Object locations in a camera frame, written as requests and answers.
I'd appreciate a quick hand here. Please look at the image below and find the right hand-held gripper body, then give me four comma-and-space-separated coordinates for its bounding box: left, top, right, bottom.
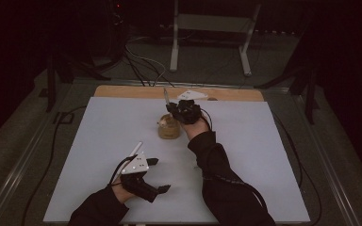
169, 89, 209, 125

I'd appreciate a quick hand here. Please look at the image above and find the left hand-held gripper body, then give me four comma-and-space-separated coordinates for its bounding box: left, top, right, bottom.
119, 152, 160, 203

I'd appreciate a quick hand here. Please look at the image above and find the round wooden pen holder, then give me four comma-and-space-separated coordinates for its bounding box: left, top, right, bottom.
157, 113, 182, 140

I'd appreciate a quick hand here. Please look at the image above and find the white pen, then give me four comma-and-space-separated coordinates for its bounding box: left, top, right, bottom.
116, 140, 143, 177

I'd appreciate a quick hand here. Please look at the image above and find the person's left hand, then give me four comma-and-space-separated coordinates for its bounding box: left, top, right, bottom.
111, 177, 136, 204

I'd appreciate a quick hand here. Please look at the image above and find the person's right hand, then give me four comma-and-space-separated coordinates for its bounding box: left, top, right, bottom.
180, 117, 211, 141

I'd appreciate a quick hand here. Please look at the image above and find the white metal stand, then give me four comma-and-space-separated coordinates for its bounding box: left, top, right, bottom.
169, 0, 262, 77

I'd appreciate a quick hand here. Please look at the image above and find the pale table mat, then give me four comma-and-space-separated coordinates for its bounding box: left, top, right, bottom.
42, 96, 311, 224

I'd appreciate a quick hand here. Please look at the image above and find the dark equipment rack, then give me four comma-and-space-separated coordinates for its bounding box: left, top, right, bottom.
84, 0, 130, 64

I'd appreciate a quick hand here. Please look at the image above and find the black stand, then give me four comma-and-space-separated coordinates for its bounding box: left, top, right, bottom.
254, 56, 320, 125
45, 53, 111, 113

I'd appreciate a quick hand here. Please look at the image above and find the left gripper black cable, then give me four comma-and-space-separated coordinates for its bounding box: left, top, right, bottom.
107, 154, 140, 187

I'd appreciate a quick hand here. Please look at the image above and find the white floor cable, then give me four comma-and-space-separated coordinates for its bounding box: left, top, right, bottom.
125, 36, 168, 87

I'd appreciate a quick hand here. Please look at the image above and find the metal floor rail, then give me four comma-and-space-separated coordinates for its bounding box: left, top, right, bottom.
295, 93, 362, 226
0, 119, 53, 226
72, 78, 291, 93

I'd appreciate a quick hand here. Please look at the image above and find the bundle of black cables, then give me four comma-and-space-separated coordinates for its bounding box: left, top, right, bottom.
123, 50, 175, 89

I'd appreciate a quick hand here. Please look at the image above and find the black floor cable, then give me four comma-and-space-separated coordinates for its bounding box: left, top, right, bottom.
271, 111, 324, 226
22, 105, 89, 226

